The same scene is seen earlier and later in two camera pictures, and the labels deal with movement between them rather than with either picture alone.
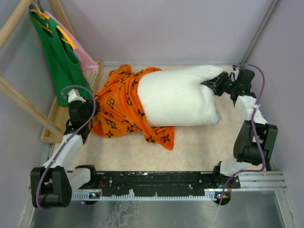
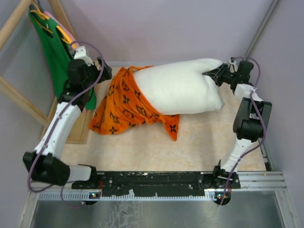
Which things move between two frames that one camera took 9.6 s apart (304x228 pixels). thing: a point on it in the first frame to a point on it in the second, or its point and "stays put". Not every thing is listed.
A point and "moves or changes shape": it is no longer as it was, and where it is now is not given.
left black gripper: [90, 104] to [106, 74]
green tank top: [66, 63] stays put
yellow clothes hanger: [66, 38] stays put
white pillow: [176, 97] moves or changes shape
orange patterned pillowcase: [120, 110] moves or changes shape
